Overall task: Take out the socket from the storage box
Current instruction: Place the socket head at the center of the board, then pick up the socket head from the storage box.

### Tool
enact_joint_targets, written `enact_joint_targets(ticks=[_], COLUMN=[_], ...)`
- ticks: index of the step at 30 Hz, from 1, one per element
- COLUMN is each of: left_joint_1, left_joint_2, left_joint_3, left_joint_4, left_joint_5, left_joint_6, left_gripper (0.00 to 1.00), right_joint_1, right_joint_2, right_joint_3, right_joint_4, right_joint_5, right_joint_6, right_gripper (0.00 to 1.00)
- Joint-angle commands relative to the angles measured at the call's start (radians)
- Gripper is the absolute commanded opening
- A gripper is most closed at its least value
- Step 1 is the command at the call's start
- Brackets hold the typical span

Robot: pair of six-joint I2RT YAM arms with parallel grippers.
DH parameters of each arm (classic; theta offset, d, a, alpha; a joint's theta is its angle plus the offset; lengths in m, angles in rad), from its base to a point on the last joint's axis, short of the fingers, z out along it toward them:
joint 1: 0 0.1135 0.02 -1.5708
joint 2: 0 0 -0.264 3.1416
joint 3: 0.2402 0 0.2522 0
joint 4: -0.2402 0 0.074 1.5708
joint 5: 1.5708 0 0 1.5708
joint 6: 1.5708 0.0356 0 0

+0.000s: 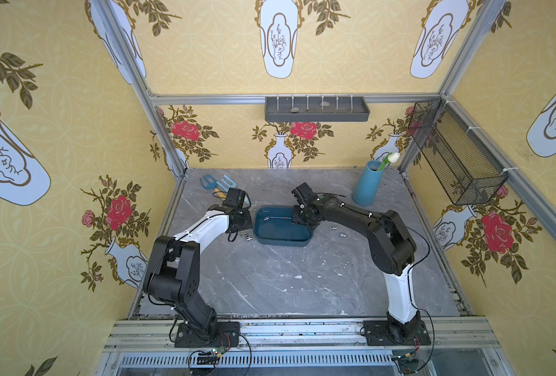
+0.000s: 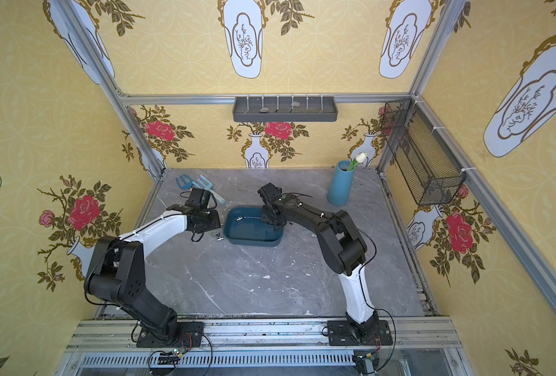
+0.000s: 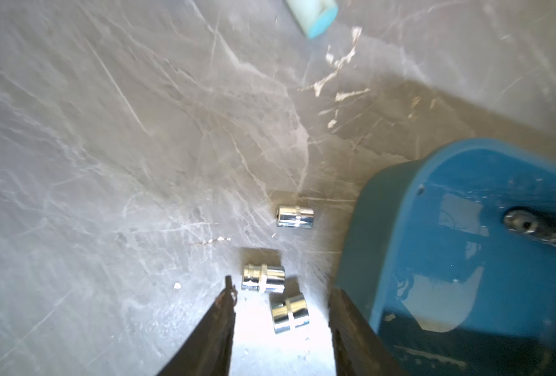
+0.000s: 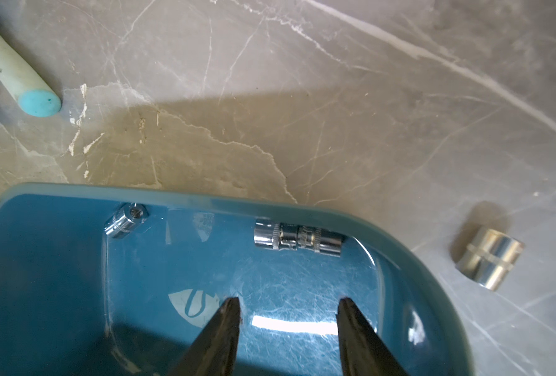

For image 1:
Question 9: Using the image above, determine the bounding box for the teal storage box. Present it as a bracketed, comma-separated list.
[253, 206, 313, 247]

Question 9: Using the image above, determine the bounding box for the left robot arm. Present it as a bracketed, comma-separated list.
[143, 188, 252, 349]

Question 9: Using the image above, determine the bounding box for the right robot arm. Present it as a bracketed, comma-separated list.
[291, 183, 422, 344]

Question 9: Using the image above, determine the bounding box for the light blue toy fork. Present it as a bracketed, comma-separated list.
[216, 175, 237, 193]

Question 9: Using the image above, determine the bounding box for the teal vase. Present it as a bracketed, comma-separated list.
[352, 161, 384, 206]

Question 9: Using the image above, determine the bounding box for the white tulip flower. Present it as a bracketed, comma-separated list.
[378, 152, 401, 172]

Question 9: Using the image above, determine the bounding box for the grey wall shelf tray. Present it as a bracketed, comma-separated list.
[264, 94, 370, 123]

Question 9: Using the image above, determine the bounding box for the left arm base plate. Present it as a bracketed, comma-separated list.
[173, 321, 240, 349]

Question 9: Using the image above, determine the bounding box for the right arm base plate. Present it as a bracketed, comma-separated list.
[360, 319, 432, 346]

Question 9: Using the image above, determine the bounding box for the black wire mesh basket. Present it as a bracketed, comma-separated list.
[408, 100, 508, 206]

